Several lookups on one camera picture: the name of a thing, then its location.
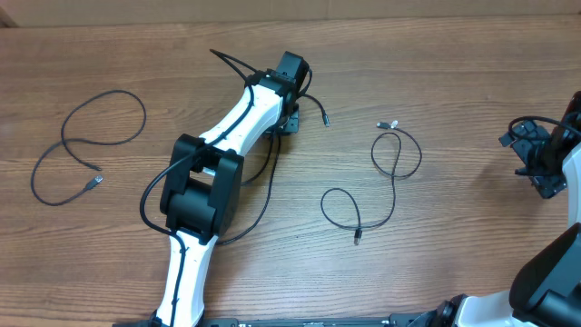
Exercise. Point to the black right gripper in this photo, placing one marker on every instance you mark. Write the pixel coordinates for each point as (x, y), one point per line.
(543, 183)

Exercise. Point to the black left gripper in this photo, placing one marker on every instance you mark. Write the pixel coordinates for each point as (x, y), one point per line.
(292, 125)

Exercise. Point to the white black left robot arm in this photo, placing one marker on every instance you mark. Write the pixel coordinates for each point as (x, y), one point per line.
(203, 181)

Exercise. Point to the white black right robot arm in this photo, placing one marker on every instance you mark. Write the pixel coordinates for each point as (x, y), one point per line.
(546, 291)

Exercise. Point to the brown cardboard backdrop panel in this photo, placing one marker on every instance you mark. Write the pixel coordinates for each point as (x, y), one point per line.
(43, 13)

